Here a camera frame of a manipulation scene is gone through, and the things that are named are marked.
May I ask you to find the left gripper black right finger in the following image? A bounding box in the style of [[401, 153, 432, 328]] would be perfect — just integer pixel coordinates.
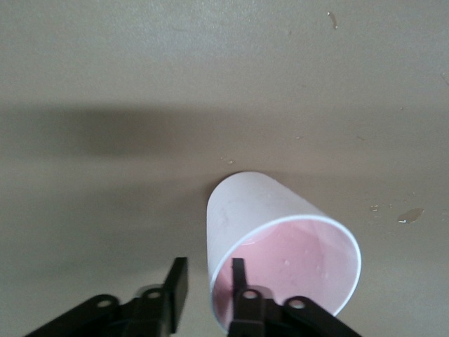
[[227, 258, 362, 337]]

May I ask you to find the brown table cover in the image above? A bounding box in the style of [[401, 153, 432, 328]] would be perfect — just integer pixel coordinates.
[[0, 0, 449, 337]]

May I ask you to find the pink plastic cup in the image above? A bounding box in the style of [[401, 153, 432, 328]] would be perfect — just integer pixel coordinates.
[[206, 171, 362, 333]]

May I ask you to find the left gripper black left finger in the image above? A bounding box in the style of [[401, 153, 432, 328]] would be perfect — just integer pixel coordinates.
[[22, 257, 191, 337]]

